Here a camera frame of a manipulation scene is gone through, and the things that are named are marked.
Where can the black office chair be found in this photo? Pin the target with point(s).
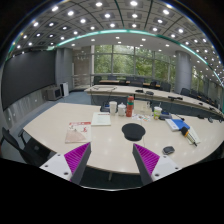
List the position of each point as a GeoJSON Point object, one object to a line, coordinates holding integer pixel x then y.
{"type": "Point", "coordinates": [33, 153]}

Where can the dark grey computer mouse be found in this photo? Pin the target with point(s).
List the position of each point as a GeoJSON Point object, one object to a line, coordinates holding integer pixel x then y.
{"type": "Point", "coordinates": [168, 150]}

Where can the white lidded mug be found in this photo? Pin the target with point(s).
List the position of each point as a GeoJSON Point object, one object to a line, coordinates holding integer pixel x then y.
{"type": "Point", "coordinates": [121, 109]}

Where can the large dark projection screen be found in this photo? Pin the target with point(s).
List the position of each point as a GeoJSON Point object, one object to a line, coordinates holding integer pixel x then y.
{"type": "Point", "coordinates": [26, 73]}

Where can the blue notebook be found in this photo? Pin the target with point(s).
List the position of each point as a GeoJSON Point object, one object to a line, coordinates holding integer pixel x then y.
{"type": "Point", "coordinates": [176, 124]}

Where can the white paper cup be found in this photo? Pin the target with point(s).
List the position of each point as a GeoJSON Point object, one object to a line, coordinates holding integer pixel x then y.
{"type": "Point", "coordinates": [113, 107]}

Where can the grey crt monitor box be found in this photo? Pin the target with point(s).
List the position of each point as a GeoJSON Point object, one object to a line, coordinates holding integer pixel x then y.
{"type": "Point", "coordinates": [54, 93]}

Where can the cup with green sleeve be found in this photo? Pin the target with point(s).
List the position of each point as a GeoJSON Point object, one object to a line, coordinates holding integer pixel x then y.
{"type": "Point", "coordinates": [157, 112]}

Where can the white papers under microphone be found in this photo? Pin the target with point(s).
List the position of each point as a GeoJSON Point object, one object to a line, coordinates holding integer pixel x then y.
{"type": "Point", "coordinates": [193, 133]}

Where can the red and white magazine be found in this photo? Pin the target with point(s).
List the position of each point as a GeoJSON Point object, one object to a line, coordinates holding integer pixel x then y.
{"type": "Point", "coordinates": [78, 132]}

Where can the gripper purple ribbed right finger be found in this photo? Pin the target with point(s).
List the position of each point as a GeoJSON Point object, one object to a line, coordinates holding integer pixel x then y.
{"type": "Point", "coordinates": [151, 166]}

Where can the black and yellow microphone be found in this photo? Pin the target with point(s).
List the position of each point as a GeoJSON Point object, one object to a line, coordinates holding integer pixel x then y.
{"type": "Point", "coordinates": [185, 132]}

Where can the gripper purple ribbed left finger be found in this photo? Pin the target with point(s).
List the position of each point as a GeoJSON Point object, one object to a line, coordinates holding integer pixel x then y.
{"type": "Point", "coordinates": [69, 166]}

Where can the white closed book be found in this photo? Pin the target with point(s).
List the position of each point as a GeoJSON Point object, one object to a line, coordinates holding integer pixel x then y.
{"type": "Point", "coordinates": [101, 119]}

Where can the black desk telephone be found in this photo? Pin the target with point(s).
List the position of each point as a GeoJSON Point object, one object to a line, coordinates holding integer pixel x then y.
{"type": "Point", "coordinates": [105, 107]}

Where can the red thermos bottle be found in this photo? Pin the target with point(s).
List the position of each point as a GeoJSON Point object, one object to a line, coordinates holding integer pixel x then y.
{"type": "Point", "coordinates": [129, 107]}

